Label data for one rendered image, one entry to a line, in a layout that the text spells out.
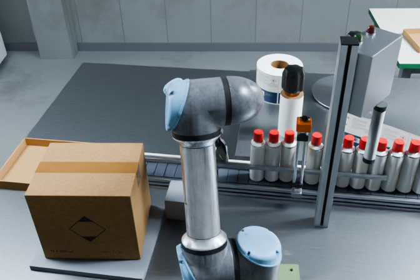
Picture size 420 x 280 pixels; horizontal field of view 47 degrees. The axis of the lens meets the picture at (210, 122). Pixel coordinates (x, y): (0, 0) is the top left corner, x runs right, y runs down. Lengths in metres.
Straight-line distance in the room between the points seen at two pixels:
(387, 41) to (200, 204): 0.65
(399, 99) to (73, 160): 1.44
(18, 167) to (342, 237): 1.24
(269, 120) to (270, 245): 0.87
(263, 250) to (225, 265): 0.10
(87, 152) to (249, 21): 3.05
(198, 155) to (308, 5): 3.36
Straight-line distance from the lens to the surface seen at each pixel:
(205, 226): 1.20
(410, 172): 1.74
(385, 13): 3.37
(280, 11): 4.38
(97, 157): 1.52
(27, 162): 2.05
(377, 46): 1.34
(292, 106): 1.85
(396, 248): 1.68
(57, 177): 1.48
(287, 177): 1.73
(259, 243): 1.26
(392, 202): 1.78
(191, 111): 1.08
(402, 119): 2.16
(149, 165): 1.83
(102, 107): 2.28
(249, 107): 1.11
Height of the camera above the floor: 2.05
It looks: 35 degrees down
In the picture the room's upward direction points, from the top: 2 degrees counter-clockwise
